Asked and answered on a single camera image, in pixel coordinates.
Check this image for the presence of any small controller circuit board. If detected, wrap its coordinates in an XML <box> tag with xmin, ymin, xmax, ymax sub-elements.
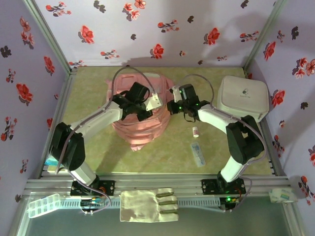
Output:
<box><xmin>220</xmin><ymin>196</ymin><xmax>240</xmax><ymax>205</ymax></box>
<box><xmin>80</xmin><ymin>198</ymin><xmax>104</xmax><ymax>207</ymax></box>

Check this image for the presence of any white tape packet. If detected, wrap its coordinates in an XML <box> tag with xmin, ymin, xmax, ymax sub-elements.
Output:
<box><xmin>268</xmin><ymin>188</ymin><xmax>298</xmax><ymax>204</ymax></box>

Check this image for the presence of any clear plastic tube case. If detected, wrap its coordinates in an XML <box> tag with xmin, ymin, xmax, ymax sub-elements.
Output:
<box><xmin>190</xmin><ymin>142</ymin><xmax>206</xmax><ymax>168</ymax></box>

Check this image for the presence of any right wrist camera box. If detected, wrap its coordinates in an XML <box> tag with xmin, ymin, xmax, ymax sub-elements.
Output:
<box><xmin>170</xmin><ymin>85</ymin><xmax>182</xmax><ymax>103</ymax></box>

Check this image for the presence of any beige cloth glove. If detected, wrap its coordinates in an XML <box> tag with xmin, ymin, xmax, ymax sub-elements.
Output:
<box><xmin>120</xmin><ymin>188</ymin><xmax>180</xmax><ymax>223</ymax></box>

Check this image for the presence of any aluminium table side rail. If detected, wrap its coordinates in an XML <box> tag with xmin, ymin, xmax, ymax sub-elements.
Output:
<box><xmin>243</xmin><ymin>66</ymin><xmax>288</xmax><ymax>177</ymax></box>
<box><xmin>36</xmin><ymin>68</ymin><xmax>78</xmax><ymax>179</ymax></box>

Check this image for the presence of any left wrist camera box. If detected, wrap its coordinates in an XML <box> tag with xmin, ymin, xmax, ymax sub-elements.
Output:
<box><xmin>145</xmin><ymin>92</ymin><xmax>162</xmax><ymax>112</ymax></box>

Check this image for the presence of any clear plastic organizer box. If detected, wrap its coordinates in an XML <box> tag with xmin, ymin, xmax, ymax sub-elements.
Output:
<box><xmin>28</xmin><ymin>193</ymin><xmax>62</xmax><ymax>219</ymax></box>

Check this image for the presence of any aluminium upright post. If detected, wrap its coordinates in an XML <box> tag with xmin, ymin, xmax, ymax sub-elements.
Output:
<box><xmin>243</xmin><ymin>0</ymin><xmax>288</xmax><ymax>69</ymax></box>
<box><xmin>23</xmin><ymin>0</ymin><xmax>73</xmax><ymax>74</ymax></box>

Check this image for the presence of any pink school backpack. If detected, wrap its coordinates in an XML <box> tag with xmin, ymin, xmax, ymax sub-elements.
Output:
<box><xmin>105</xmin><ymin>72</ymin><xmax>174</xmax><ymax>152</ymax></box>

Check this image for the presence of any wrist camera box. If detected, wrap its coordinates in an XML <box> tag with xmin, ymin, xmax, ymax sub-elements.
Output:
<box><xmin>145</xmin><ymin>92</ymin><xmax>162</xmax><ymax>112</ymax></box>
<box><xmin>170</xmin><ymin>85</ymin><xmax>182</xmax><ymax>103</ymax></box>

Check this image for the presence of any white storage box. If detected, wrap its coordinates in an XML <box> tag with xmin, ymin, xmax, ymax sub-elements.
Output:
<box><xmin>217</xmin><ymin>75</ymin><xmax>269</xmax><ymax>123</ymax></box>

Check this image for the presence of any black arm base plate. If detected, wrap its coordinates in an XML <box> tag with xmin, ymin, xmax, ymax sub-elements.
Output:
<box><xmin>70</xmin><ymin>180</ymin><xmax>116</xmax><ymax>197</ymax></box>
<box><xmin>201</xmin><ymin>178</ymin><xmax>246</xmax><ymax>195</ymax></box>

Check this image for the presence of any white slotted cable duct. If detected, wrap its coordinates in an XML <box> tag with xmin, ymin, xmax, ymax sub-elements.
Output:
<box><xmin>60</xmin><ymin>197</ymin><xmax>221</xmax><ymax>207</ymax></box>

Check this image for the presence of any long aluminium cross rail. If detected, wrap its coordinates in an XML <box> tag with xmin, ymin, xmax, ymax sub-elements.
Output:
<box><xmin>24</xmin><ymin>174</ymin><xmax>292</xmax><ymax>197</ymax></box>

